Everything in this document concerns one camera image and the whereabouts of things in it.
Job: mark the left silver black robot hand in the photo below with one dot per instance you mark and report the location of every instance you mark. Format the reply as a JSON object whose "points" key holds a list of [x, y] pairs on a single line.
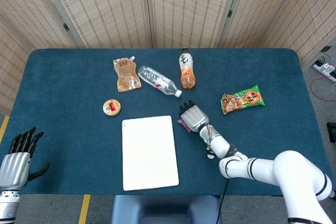
{"points": [[13, 167]]}

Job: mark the woven folding screen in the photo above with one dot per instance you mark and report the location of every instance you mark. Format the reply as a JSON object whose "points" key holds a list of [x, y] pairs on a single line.
{"points": [[183, 9]]}

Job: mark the white rectangular board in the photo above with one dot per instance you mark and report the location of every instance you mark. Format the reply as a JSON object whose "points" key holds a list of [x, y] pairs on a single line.
{"points": [[149, 153]]}

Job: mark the black screen hinge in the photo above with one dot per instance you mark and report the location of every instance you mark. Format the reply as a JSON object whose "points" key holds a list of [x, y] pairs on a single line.
{"points": [[230, 14], [325, 49], [66, 27]]}

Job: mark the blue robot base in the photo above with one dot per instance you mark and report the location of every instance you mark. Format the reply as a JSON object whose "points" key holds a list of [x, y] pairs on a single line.
{"points": [[165, 209]]}

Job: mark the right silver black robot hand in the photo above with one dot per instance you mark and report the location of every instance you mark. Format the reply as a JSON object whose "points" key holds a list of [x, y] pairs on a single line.
{"points": [[194, 117]]}

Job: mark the orange drink bottle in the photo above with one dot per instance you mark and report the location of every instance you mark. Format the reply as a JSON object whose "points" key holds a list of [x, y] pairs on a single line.
{"points": [[187, 74]]}

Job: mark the green snack bag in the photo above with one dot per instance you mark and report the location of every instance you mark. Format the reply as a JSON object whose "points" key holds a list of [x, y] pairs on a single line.
{"points": [[242, 100]]}

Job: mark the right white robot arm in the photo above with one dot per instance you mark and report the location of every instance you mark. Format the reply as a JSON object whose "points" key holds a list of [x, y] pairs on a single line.
{"points": [[288, 169]]}

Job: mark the round gold tin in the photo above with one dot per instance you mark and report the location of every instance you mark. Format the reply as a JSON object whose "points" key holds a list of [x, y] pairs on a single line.
{"points": [[112, 107]]}

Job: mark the teal table cloth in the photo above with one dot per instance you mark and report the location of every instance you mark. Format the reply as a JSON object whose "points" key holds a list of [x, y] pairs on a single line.
{"points": [[65, 90]]}

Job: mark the clear plastic water bottle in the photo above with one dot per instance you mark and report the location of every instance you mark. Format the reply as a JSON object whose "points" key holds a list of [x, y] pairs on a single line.
{"points": [[157, 80]]}

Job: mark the yellow floor tape strip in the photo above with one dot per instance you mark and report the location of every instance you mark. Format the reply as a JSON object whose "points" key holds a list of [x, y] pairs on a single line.
{"points": [[3, 128], [84, 209]]}

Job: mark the black box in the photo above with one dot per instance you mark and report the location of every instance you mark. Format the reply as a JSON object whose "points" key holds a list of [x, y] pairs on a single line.
{"points": [[332, 132]]}

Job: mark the white power strip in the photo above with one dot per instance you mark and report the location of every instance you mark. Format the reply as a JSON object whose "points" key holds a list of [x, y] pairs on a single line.
{"points": [[324, 69]]}

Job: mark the white bottle cap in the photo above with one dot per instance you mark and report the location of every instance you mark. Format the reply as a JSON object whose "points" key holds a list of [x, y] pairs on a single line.
{"points": [[210, 156]]}

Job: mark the brown spout pouch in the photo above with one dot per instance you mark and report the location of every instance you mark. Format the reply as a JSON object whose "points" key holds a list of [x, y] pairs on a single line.
{"points": [[127, 75]]}

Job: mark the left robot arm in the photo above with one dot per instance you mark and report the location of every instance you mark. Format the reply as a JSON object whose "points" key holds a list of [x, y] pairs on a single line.
{"points": [[8, 205]]}

